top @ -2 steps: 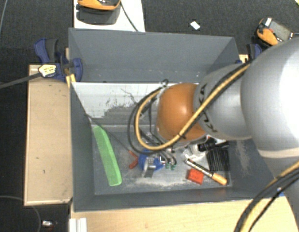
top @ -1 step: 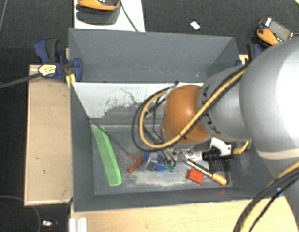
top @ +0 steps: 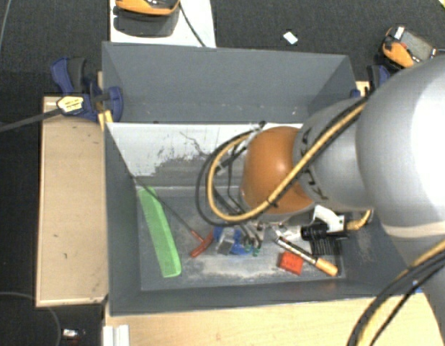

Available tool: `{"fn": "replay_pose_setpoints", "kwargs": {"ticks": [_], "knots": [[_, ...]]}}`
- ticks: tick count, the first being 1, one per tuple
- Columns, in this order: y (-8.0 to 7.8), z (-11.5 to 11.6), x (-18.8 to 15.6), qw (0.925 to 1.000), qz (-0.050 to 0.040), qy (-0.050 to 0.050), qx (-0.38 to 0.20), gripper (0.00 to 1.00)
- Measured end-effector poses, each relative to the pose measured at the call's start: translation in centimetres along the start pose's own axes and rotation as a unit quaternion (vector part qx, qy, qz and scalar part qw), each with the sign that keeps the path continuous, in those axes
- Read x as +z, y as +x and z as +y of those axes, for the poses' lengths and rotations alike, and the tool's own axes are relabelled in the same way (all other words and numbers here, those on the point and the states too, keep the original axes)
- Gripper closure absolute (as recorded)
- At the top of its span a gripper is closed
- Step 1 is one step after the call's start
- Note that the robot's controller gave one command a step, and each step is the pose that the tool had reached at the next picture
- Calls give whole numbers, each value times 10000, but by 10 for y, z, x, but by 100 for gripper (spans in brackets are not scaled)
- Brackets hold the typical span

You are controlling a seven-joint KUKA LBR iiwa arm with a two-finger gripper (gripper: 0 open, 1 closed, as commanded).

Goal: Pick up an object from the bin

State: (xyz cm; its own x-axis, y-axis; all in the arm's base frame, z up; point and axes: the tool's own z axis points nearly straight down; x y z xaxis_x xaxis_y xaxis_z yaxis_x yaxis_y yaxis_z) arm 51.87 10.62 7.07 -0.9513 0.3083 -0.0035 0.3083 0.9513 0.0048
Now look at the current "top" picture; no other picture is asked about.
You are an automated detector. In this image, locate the blue toy piece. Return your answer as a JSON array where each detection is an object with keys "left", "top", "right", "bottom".
[{"left": 212, "top": 226, "right": 253, "bottom": 257}]

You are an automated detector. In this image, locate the orange-red small box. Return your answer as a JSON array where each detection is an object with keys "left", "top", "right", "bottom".
[{"left": 277, "top": 252, "right": 305, "bottom": 277}]

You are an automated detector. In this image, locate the orange-capped marker pen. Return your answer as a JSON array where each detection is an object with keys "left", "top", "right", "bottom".
[{"left": 274, "top": 236, "right": 339, "bottom": 278}]

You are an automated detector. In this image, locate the green comb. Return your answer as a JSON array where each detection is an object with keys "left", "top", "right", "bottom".
[{"left": 137, "top": 187, "right": 183, "bottom": 278}]

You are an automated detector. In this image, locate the grey metal bin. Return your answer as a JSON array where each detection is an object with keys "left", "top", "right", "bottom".
[{"left": 101, "top": 40, "right": 408, "bottom": 317}]

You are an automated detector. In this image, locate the pale wood board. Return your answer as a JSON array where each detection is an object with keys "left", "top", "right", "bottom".
[{"left": 35, "top": 95, "right": 110, "bottom": 308}]

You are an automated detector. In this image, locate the red-handled T hex key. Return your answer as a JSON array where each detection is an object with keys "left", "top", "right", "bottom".
[{"left": 135, "top": 179, "right": 215, "bottom": 259}]

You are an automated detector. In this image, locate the black cylinder on white bracket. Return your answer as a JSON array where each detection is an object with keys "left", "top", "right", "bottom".
[{"left": 300, "top": 205, "right": 349, "bottom": 244}]

